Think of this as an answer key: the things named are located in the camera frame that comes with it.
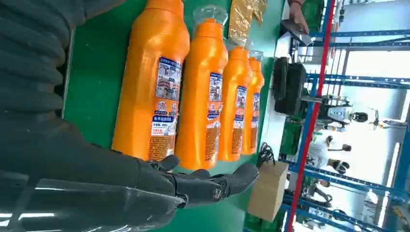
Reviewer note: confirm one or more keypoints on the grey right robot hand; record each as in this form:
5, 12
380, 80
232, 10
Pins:
80, 179

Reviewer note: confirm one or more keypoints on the person's left hand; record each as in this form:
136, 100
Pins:
299, 14

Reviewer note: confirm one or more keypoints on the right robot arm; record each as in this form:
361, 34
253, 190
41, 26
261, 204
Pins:
29, 48

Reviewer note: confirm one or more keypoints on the dark tablet computer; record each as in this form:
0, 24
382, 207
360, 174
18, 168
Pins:
296, 30

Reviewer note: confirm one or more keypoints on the blue metal shelf rack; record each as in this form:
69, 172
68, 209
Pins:
352, 33

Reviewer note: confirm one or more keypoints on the large black carry case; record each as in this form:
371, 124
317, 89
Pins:
294, 89

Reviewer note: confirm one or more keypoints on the red metal pole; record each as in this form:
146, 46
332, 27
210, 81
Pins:
315, 105

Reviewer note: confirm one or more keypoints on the green table mat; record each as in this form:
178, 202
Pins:
93, 80

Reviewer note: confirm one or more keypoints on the white humanoid robot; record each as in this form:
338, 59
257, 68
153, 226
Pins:
339, 113

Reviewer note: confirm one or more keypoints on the white table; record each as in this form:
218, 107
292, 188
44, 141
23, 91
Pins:
272, 128

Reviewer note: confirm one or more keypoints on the person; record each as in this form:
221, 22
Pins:
318, 153

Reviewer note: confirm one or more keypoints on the brown cardboard box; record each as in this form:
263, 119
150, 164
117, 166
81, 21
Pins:
267, 192

